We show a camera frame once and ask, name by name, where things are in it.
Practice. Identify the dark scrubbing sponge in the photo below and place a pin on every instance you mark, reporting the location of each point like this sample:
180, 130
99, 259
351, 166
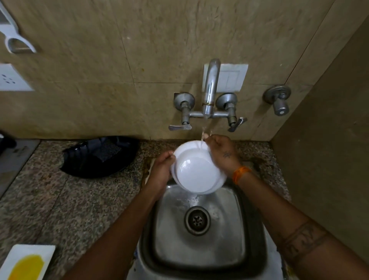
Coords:
106, 150

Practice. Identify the person's right forearm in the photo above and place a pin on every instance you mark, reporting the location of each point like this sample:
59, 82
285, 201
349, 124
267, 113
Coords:
294, 230

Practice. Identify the white bowl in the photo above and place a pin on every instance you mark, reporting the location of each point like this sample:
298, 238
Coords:
199, 170

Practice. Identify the steel sink drain strainer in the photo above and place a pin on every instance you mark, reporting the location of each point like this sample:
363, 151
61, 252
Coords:
197, 221

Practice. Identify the white wall socket plate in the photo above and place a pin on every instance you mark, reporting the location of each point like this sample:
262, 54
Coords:
11, 78

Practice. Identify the black object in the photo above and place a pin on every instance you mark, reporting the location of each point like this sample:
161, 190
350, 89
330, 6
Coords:
6, 142

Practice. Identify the person's left thumb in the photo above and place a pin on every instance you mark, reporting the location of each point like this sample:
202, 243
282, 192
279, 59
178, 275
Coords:
169, 155

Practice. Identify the person's left hand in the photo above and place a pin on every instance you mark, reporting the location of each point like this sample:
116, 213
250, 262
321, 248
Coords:
158, 176

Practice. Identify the white wall holder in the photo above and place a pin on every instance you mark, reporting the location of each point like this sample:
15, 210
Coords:
14, 37

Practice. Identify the white wall switch plate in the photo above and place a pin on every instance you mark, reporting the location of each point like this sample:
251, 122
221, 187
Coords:
233, 78

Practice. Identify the person's right hand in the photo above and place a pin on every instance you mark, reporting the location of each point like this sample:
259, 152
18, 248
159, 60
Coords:
224, 154

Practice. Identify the round steel wall valve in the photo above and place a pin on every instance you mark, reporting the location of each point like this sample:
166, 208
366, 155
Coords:
279, 99

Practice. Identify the white plate with yellow residue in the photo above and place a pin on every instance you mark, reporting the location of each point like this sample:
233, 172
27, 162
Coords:
26, 264

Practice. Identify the person's right fingers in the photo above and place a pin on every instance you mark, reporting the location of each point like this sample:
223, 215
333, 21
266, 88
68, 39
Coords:
208, 139

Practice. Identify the black plastic tray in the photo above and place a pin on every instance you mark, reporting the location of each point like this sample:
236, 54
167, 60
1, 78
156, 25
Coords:
86, 164

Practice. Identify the stainless steel sink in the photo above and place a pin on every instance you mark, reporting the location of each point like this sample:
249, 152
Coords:
224, 230

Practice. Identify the person's left forearm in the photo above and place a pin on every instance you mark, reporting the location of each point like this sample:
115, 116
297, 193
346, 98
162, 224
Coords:
115, 242

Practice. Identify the orange wristband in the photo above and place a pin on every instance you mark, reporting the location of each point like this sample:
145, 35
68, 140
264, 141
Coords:
240, 174

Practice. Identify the steel wall mixer faucet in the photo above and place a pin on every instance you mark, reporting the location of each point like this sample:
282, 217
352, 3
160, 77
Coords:
210, 95

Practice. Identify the grey flat board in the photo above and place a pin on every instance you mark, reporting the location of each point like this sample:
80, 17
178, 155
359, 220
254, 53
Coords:
14, 161

